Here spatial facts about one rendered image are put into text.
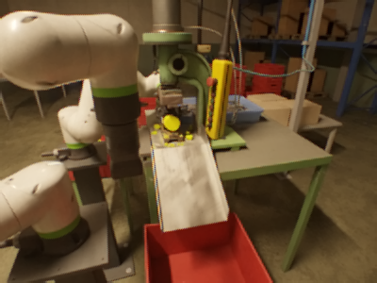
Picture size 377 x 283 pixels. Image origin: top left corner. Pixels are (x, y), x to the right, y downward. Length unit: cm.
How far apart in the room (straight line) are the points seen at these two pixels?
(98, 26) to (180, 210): 68
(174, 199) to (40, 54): 69
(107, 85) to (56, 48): 11
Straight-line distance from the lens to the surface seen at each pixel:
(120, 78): 41
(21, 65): 34
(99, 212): 82
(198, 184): 91
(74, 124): 98
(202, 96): 103
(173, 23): 95
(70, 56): 35
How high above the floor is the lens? 146
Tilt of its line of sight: 26 degrees down
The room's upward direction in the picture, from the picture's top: straight up
